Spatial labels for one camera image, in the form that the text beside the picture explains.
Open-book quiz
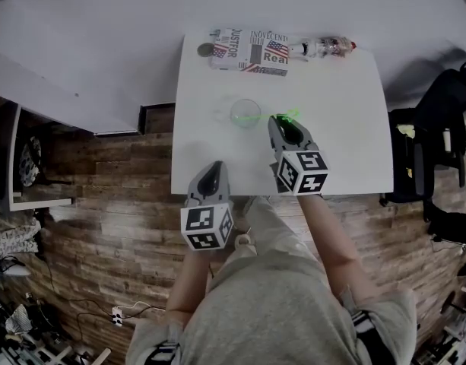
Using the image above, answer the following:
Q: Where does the clear glass cup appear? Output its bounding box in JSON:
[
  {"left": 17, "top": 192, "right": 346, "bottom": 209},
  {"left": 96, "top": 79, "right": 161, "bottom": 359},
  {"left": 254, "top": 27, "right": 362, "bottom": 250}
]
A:
[{"left": 230, "top": 97, "right": 263, "bottom": 129}]

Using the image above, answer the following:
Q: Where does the patterned round stool cushion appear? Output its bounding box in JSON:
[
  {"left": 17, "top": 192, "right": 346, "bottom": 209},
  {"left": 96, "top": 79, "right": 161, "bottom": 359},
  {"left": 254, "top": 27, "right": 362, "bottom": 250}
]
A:
[{"left": 18, "top": 135, "right": 43, "bottom": 188}]

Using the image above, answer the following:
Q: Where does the person's left forearm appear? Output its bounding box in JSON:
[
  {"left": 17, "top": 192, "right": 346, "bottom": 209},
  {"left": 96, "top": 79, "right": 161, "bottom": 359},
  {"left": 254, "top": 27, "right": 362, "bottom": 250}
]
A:
[{"left": 165, "top": 246, "right": 215, "bottom": 325}]

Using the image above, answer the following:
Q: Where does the black cable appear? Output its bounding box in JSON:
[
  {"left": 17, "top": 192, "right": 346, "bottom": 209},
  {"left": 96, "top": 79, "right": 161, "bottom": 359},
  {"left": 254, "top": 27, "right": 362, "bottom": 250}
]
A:
[{"left": 75, "top": 297, "right": 167, "bottom": 332}]

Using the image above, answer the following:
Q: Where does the white side table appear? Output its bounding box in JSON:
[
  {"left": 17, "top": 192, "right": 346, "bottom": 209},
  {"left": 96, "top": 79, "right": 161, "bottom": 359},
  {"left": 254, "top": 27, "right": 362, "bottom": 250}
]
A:
[{"left": 0, "top": 102, "right": 73, "bottom": 213}]

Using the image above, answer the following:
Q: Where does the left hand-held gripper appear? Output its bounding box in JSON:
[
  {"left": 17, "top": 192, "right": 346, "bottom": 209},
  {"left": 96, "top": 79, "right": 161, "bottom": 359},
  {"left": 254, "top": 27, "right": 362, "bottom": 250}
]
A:
[{"left": 180, "top": 160, "right": 234, "bottom": 251}]

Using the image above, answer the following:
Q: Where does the person's grey shirt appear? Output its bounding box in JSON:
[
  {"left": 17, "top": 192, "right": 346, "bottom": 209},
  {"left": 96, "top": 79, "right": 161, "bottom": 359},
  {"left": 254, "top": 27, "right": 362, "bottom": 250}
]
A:
[{"left": 125, "top": 255, "right": 419, "bottom": 365}]

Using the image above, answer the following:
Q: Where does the black harness strap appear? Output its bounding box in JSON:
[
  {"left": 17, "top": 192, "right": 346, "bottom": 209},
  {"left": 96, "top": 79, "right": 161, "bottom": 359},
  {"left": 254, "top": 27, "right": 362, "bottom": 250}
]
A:
[
  {"left": 349, "top": 309, "right": 398, "bottom": 365},
  {"left": 144, "top": 339, "right": 181, "bottom": 365}
]

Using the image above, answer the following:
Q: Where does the printed flag pattern box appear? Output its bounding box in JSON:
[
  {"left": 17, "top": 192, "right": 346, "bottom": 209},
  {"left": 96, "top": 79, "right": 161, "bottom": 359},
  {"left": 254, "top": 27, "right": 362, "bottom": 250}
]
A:
[{"left": 209, "top": 27, "right": 290, "bottom": 78}]

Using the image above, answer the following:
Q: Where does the person's grey trouser leg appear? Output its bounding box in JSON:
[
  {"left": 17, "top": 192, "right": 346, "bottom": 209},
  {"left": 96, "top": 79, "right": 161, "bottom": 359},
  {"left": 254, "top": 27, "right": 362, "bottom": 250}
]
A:
[{"left": 219, "top": 195, "right": 322, "bottom": 277}]

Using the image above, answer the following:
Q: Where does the clear plastic bottle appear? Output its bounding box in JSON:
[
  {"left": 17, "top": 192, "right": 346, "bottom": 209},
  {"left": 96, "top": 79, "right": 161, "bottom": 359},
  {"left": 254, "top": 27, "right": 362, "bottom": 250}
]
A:
[{"left": 287, "top": 35, "right": 357, "bottom": 62}]

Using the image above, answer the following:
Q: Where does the left black harness strap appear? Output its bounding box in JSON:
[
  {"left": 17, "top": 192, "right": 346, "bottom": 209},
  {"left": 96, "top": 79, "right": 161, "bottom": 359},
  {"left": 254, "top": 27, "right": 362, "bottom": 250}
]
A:
[{"left": 144, "top": 339, "right": 181, "bottom": 365}]

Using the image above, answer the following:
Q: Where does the person's pale shoe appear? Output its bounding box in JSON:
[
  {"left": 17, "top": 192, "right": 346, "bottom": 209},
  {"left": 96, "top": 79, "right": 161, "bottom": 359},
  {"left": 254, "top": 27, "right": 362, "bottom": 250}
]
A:
[{"left": 233, "top": 233, "right": 257, "bottom": 258}]

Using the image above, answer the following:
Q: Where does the right black harness strap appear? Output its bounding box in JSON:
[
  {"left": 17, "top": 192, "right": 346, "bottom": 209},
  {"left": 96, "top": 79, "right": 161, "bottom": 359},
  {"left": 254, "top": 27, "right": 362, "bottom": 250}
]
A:
[{"left": 349, "top": 309, "right": 398, "bottom": 365}]

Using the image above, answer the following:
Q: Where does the green plastic stick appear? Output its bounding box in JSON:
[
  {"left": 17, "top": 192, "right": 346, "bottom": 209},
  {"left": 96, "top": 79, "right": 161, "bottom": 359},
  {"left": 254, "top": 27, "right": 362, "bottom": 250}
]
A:
[{"left": 234, "top": 107, "right": 300, "bottom": 123}]

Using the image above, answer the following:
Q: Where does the black office chair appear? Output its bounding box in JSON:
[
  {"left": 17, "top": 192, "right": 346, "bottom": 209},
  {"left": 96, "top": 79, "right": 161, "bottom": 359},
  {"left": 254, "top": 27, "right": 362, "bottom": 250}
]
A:
[{"left": 379, "top": 54, "right": 466, "bottom": 205}]

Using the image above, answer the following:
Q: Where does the person's right forearm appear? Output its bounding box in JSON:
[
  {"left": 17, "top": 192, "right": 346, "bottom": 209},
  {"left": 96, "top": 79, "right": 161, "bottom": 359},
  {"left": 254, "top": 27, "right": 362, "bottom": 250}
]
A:
[{"left": 296, "top": 193, "right": 379, "bottom": 304}]

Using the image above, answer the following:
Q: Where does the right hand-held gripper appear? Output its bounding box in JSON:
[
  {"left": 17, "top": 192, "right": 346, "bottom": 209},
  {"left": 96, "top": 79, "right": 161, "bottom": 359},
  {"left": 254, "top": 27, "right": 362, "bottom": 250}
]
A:
[{"left": 268, "top": 115, "right": 331, "bottom": 196}]

